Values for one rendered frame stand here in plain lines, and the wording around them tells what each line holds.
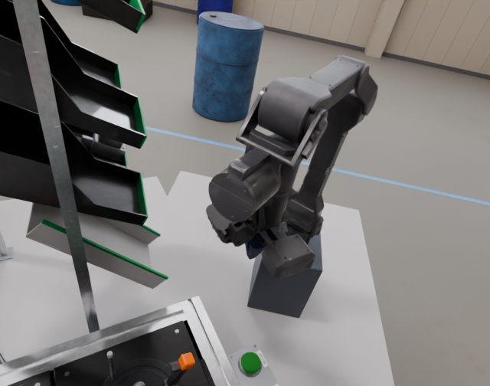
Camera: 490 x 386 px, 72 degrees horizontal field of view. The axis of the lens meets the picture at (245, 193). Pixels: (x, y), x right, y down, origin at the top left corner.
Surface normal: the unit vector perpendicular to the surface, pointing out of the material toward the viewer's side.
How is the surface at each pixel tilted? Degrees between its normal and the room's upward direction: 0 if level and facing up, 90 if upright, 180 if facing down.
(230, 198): 90
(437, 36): 90
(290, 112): 66
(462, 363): 0
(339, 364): 0
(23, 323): 0
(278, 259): 45
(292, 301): 90
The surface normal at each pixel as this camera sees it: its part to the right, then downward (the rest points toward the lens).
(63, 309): 0.17, -0.77
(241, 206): -0.55, 0.44
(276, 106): -0.44, 0.10
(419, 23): -0.14, 0.60
